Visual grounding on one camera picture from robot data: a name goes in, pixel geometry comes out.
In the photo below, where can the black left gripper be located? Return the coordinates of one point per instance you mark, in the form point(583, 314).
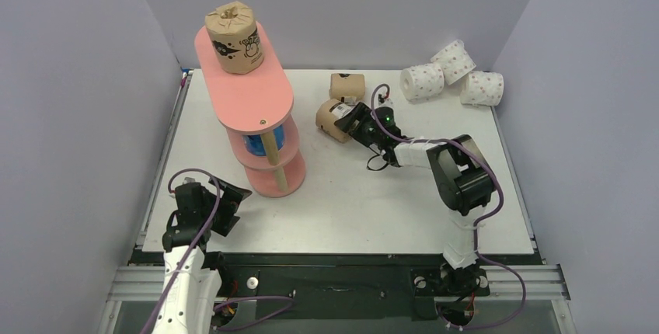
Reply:
point(231, 199)

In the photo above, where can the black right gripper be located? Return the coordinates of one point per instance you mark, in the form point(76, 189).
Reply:
point(358, 122)

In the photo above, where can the brown roll front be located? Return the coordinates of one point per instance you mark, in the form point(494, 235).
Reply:
point(329, 112)

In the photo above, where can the blue roll sideways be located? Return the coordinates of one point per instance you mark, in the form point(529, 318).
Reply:
point(254, 143)

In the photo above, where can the brown paper roll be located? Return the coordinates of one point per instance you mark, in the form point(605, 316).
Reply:
point(235, 38)

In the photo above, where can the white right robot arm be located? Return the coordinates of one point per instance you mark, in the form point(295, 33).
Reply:
point(463, 183)

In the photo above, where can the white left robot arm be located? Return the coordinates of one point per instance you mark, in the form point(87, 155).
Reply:
point(189, 288)

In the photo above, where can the pink three-tier shelf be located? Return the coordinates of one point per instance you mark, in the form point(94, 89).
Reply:
point(256, 103)

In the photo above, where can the brown wrapped roll rear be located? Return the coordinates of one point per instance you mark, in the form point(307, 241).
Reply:
point(347, 88)

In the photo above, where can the white dotted roll left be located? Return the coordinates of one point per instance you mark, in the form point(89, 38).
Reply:
point(421, 82)

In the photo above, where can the white dotted roll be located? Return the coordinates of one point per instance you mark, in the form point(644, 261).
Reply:
point(482, 88)
point(421, 82)
point(454, 62)

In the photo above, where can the white dotted roll top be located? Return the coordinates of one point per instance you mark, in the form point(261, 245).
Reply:
point(454, 62)

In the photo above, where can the white dotted roll right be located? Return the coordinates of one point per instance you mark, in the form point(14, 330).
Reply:
point(482, 88)

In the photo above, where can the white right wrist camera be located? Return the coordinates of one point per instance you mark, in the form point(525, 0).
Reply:
point(384, 100)

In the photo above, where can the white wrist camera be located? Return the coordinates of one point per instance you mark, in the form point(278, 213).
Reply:
point(384, 100)
point(187, 182)

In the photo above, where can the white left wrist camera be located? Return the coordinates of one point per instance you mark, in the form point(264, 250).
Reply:
point(187, 182)

